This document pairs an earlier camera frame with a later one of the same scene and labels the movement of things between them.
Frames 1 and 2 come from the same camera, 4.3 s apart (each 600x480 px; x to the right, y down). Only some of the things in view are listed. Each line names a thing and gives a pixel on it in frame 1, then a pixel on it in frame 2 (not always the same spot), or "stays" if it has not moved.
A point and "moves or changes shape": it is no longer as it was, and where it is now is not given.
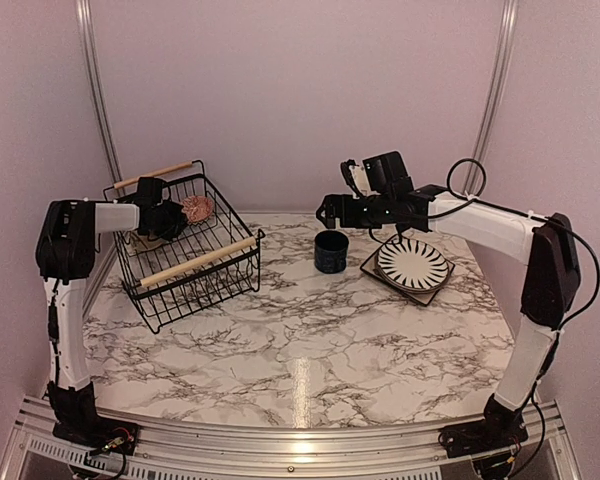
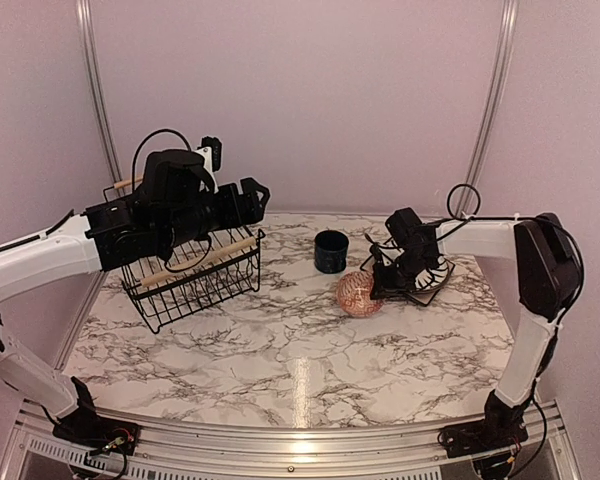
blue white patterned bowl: [197, 209] moves or changes shape
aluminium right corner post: [506, 41] stays
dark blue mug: [330, 251] stays
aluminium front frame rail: [37, 450] stays
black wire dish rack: [191, 250] stays
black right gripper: [332, 202] -> [383, 287]
